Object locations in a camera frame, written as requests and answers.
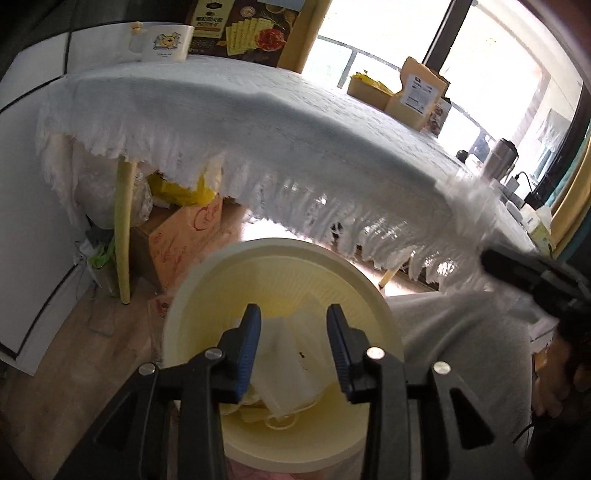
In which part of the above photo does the person's grey trouser leg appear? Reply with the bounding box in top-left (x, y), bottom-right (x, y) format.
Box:
top-left (387, 292), bottom-right (539, 455)

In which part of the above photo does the yellow table leg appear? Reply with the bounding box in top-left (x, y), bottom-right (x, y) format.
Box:
top-left (114, 157), bottom-right (137, 305)

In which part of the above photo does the white cartoon mug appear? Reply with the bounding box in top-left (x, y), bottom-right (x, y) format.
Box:
top-left (128, 22), bottom-right (194, 62)

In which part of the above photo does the clear plastic bag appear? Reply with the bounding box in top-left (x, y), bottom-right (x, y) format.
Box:
top-left (240, 296), bottom-right (337, 421)

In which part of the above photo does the yellow tissue box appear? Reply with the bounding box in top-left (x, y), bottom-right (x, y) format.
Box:
top-left (520, 204), bottom-right (554, 256)

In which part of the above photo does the kraft paper pouch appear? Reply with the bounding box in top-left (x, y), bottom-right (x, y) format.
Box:
top-left (385, 57), bottom-right (450, 131)

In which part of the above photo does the small photo printed carton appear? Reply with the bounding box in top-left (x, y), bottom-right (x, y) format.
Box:
top-left (424, 96), bottom-right (452, 138)

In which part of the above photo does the cream plastic trash bin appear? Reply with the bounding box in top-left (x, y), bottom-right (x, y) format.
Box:
top-left (163, 238), bottom-right (404, 473)

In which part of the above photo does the yellow curtain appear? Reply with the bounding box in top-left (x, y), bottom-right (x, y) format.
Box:
top-left (551, 131), bottom-right (590, 259)
top-left (276, 0), bottom-right (332, 73)

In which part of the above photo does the grey cat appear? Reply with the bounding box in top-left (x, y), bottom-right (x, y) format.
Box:
top-left (470, 131), bottom-right (490, 162)

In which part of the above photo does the small dark figurine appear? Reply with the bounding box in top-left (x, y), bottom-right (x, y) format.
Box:
top-left (456, 150), bottom-right (469, 163)

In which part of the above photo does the right yellow curtain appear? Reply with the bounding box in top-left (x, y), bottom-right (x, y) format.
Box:
top-left (551, 131), bottom-right (590, 259)

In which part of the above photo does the small cardboard box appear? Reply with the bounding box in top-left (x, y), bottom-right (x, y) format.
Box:
top-left (346, 71), bottom-right (394, 111)

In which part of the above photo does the white power adapter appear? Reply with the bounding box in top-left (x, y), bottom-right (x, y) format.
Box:
top-left (504, 177), bottom-right (519, 195)

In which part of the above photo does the orange cardboard box under table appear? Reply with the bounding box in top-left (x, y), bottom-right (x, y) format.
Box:
top-left (129, 195), bottom-right (222, 291)

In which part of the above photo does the person's right hand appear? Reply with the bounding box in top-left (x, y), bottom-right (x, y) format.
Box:
top-left (532, 328), bottom-right (590, 418)

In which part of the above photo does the white lace tablecloth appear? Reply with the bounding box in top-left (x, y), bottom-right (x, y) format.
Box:
top-left (36, 57), bottom-right (534, 289)

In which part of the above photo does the left yellow curtain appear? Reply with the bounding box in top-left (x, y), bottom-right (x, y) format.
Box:
top-left (276, 0), bottom-right (332, 73)

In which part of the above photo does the steel thermos tumbler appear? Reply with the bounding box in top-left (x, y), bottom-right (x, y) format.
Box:
top-left (481, 138), bottom-right (519, 181)

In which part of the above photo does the dark snack cracker box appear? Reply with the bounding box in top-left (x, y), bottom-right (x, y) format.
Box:
top-left (188, 0), bottom-right (304, 67)

